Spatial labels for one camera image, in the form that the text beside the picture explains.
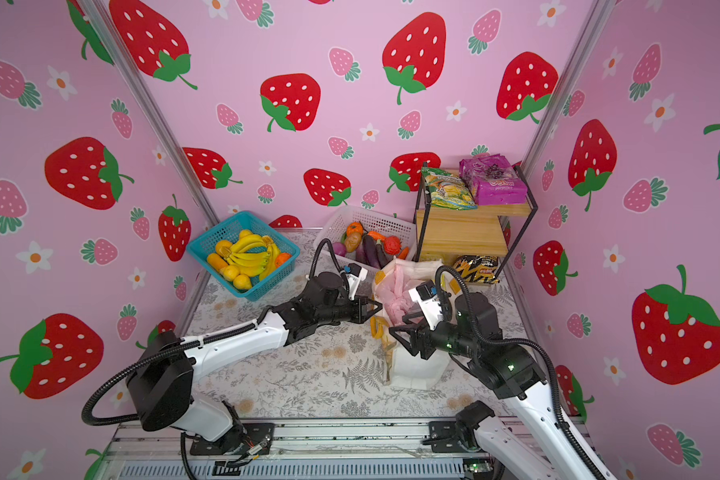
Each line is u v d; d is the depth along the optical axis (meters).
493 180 0.78
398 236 1.14
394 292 0.83
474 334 0.48
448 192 0.78
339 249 1.15
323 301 0.63
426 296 0.56
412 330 0.56
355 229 1.15
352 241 1.10
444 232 0.99
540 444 0.43
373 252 1.10
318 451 0.73
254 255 1.10
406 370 0.75
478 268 1.01
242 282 1.00
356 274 0.73
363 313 0.68
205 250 1.07
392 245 1.08
